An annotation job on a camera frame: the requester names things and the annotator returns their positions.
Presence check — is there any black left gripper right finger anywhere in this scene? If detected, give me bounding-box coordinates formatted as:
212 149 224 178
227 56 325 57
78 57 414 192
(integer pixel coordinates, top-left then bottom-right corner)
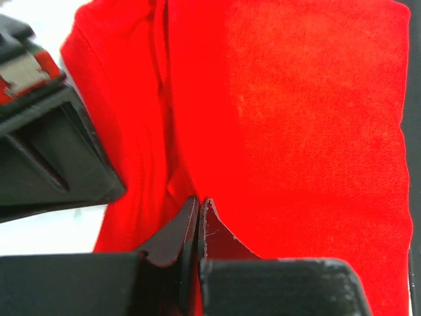
198 199 372 316

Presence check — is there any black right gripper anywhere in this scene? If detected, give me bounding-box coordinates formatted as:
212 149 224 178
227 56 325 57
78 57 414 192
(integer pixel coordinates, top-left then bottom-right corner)
1 15 126 222

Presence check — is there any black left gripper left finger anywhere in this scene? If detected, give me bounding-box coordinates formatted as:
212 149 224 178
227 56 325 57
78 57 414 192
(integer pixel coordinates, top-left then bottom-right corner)
1 197 199 316

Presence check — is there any red t shirt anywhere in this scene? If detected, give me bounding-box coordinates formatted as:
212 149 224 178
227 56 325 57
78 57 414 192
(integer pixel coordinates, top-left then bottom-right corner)
61 1 412 315

